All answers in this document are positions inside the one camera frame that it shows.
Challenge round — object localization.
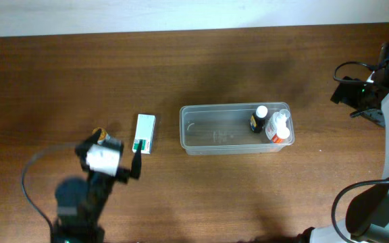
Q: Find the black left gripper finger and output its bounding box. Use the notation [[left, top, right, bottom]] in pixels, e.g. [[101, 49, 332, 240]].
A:
[[130, 140, 143, 180], [85, 128, 102, 146]]

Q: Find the small gold lid jar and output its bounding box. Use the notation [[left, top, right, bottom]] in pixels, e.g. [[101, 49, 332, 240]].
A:
[[92, 127, 111, 143]]

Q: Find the white green Panadol box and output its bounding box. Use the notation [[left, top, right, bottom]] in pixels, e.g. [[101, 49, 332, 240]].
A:
[[132, 114, 156, 154]]

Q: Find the white squeeze bottle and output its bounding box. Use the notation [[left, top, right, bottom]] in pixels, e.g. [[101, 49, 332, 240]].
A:
[[265, 109, 290, 142]]

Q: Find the dark bottle white cap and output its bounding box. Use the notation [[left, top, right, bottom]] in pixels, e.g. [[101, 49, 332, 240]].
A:
[[250, 105, 268, 133]]

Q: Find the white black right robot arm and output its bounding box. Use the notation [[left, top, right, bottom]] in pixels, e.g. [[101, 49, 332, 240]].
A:
[[293, 42, 389, 243]]

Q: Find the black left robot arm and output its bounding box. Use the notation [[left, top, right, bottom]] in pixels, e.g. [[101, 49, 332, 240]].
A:
[[51, 128, 145, 242]]

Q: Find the clear plastic container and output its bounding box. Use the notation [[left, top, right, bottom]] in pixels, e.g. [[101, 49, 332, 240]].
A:
[[180, 102, 295, 155]]

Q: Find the black right camera cable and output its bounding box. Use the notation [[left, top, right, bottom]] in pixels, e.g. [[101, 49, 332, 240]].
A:
[[331, 61, 389, 243]]

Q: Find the black camera cable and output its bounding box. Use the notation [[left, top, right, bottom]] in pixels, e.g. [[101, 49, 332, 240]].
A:
[[20, 143, 80, 234], [331, 61, 389, 243]]

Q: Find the black left camera cable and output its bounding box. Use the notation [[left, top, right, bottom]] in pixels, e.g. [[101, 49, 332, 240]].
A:
[[20, 143, 80, 234]]

